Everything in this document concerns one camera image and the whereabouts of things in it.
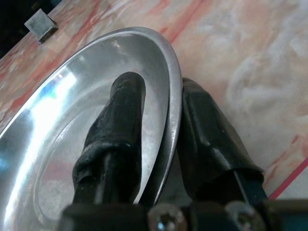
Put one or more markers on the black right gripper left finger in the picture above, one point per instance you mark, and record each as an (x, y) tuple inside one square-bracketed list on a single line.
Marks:
[(118, 134)]

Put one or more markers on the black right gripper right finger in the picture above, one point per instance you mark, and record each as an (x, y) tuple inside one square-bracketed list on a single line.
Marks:
[(204, 130)]

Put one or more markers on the round silver metal plate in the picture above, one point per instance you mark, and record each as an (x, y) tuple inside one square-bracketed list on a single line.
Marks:
[(62, 101)]

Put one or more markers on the small grey metal block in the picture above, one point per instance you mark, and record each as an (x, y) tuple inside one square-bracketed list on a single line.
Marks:
[(41, 25)]

